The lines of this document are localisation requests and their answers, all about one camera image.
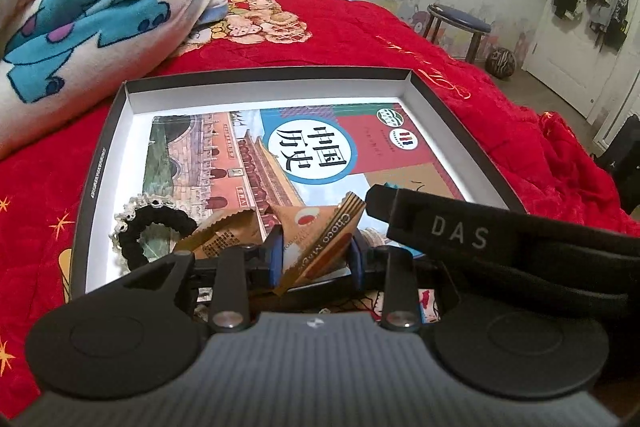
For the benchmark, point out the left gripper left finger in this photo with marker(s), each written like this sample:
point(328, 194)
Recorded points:
point(239, 269)

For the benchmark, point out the brown triangular snack packet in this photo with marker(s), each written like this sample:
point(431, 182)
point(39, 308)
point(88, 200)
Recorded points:
point(220, 231)

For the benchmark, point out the black white-trim scrunchie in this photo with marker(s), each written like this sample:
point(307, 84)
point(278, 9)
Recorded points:
point(145, 227)

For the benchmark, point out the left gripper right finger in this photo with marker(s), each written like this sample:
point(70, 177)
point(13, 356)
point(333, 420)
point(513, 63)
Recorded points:
point(385, 286)

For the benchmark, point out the brown patterned ball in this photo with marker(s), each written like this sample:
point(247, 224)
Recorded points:
point(500, 63)

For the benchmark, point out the chinese history textbook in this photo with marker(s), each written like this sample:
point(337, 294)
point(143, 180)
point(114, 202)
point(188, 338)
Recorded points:
point(310, 155)

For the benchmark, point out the blue round stool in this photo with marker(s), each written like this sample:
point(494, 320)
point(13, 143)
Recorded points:
point(439, 13)

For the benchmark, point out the red bear print blanket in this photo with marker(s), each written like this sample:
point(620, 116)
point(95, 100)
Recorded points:
point(41, 184)

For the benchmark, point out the white door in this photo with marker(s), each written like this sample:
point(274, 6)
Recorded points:
point(578, 48)

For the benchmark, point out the black shallow cardboard box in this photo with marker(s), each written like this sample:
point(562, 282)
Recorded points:
point(118, 166)

